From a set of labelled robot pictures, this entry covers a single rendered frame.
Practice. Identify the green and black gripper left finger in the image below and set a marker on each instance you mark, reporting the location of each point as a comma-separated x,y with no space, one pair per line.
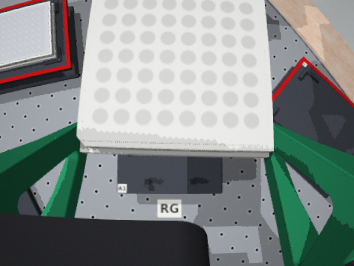
23,166

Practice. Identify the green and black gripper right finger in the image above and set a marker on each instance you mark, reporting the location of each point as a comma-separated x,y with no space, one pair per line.
330,169

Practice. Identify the grey perforated base plate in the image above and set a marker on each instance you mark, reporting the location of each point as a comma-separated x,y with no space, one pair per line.
240,223

